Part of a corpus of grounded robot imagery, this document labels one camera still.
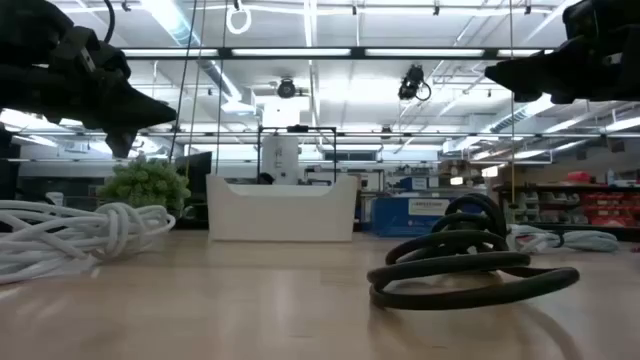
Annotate white USB-C cable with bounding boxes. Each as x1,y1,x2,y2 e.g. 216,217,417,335
0,199,177,286

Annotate green artificial plant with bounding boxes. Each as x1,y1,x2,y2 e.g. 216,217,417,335
97,155,192,215

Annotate black round ceiling camera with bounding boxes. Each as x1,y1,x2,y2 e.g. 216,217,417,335
276,77,299,100

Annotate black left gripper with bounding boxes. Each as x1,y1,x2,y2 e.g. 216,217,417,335
0,27,179,159

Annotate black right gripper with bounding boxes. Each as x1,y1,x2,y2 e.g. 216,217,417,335
483,0,640,105

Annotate black USB-C cable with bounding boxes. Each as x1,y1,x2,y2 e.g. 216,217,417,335
366,193,581,311

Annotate white cylindrical column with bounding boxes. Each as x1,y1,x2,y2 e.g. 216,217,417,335
261,134,302,185

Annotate white hanging cable loop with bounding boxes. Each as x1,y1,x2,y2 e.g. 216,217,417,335
225,3,253,36

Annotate light blue USB-C cable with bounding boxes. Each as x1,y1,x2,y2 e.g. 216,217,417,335
506,223,620,255

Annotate shelf with red bins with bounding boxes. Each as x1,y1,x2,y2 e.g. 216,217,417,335
492,169,640,241

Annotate black computer monitor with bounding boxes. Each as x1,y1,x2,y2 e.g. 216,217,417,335
174,151,214,222

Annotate white plastic bin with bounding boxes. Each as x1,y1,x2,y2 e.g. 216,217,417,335
205,173,360,244

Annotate blue game controller box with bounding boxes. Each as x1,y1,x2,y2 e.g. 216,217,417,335
370,195,469,238

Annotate black hanging camera with cable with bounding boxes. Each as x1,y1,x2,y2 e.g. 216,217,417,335
397,63,433,103

